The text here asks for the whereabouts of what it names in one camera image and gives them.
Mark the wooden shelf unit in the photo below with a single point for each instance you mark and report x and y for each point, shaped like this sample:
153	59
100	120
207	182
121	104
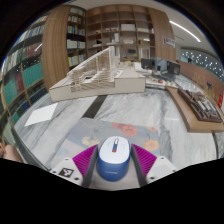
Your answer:
130	20

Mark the black box models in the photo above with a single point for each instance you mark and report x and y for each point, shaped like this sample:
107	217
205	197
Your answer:
171	68

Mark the floral print mouse pad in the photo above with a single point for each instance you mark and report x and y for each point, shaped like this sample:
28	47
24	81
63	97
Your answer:
93	130

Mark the white architectural model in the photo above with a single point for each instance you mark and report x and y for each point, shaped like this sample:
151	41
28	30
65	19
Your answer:
126	83

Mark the dark bookshelf with books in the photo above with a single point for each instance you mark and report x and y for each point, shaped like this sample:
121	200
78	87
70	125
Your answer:
30	75

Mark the flat pale site model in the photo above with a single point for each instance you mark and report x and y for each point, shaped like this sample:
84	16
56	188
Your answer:
160	82

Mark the small ceiling spotlights group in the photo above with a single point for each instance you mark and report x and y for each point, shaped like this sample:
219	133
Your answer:
200	58

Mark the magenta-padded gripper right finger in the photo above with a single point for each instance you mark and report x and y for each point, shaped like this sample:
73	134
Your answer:
160	166

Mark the white paper sheet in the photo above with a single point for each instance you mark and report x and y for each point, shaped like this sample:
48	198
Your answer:
41	114

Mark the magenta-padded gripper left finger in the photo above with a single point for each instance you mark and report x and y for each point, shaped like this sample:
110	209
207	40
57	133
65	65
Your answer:
66	166

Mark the red wall cabinet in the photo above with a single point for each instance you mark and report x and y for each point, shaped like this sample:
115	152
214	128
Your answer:
220	100

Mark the brown model on wooden board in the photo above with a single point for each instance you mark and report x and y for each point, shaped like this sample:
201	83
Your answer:
190	115

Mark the long ceiling light strip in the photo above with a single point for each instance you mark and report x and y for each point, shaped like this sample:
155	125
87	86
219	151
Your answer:
185	30

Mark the blue and white computer mouse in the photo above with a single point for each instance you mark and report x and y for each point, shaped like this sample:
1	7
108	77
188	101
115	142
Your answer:
113	156

